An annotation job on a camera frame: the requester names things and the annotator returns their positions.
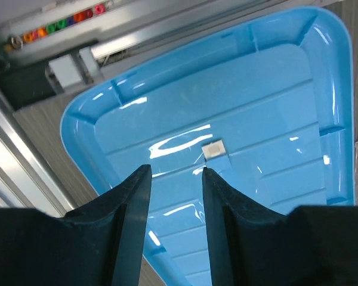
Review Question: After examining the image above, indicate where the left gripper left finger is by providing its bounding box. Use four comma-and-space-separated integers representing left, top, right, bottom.
0, 164, 152, 285

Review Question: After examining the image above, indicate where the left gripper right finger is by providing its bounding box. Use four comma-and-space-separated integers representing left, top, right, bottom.
202, 168, 358, 285

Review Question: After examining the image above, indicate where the blue plastic tray lid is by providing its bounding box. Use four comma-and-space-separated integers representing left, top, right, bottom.
60, 7, 355, 285

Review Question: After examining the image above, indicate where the coloured connector strip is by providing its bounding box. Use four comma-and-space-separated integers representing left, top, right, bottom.
3, 1, 110, 52

